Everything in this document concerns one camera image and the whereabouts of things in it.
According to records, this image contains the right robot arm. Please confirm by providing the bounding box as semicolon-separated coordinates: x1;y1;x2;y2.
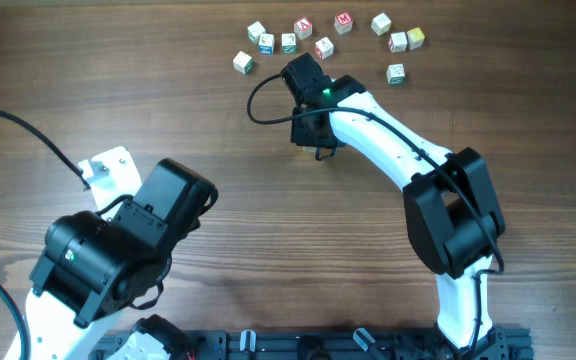
279;53;505;355

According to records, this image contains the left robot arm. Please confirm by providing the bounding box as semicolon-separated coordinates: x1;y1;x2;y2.
6;158;218;359

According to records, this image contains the red edged picture block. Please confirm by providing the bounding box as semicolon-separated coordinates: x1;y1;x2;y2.
314;37;334;60

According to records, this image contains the green edged block middle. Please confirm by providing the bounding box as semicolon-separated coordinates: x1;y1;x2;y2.
281;33;297;54

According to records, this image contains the green edged block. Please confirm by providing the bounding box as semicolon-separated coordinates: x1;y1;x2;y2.
281;33;297;54
247;21;266;44
386;64;406;85
233;51;254;75

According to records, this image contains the red letter A block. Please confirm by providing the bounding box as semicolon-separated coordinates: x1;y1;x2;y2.
294;17;313;40

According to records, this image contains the blue edged wooden block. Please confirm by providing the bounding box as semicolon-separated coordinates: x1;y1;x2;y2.
258;33;275;55

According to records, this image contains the red letter M block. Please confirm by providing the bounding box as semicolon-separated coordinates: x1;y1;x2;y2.
334;12;354;34

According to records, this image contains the green edged block far left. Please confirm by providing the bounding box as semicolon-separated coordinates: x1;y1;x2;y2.
233;51;254;75

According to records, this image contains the green edged block top left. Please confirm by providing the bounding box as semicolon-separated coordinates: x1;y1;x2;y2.
247;21;266;44

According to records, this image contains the green edged block right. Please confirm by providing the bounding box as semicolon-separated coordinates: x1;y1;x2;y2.
386;64;406;85

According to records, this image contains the plain wooden block top right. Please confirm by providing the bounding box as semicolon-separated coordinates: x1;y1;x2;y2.
371;13;392;36

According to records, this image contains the red edged block right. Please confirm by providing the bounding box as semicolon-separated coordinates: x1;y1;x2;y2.
388;32;408;53

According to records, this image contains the yellow block far right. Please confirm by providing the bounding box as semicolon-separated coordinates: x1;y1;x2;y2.
406;27;425;50

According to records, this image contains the left camera cable black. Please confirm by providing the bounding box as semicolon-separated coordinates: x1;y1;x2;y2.
0;110;90;190

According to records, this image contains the camera cable black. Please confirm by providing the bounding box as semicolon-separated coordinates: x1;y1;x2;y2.
0;110;90;190
246;73;505;360

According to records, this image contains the right camera cable black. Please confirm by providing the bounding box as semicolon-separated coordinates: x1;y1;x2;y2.
246;73;505;360

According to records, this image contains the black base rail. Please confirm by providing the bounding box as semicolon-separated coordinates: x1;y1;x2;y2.
88;327;534;360

